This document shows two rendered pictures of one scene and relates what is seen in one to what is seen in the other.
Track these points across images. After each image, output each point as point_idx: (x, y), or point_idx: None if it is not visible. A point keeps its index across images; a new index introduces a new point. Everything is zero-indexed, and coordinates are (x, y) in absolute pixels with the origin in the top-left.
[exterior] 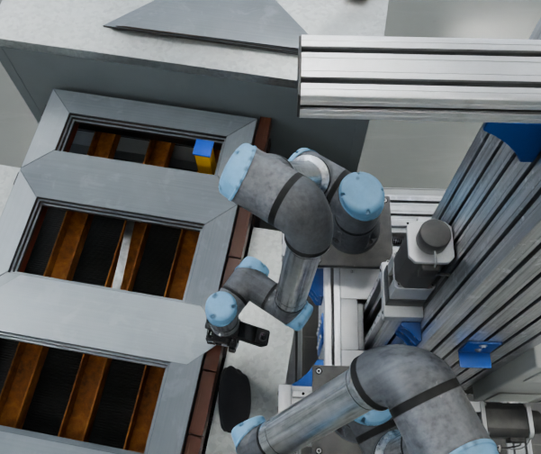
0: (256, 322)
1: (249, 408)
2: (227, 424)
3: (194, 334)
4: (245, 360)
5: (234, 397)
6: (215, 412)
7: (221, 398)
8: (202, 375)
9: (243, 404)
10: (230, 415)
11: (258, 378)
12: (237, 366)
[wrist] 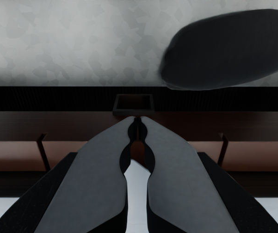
0: (52, 35)
1: (258, 11)
2: None
3: (132, 221)
4: (143, 45)
5: (232, 55)
6: (247, 83)
7: (231, 81)
8: (231, 170)
9: (250, 30)
10: (271, 55)
11: (179, 3)
12: (157, 60)
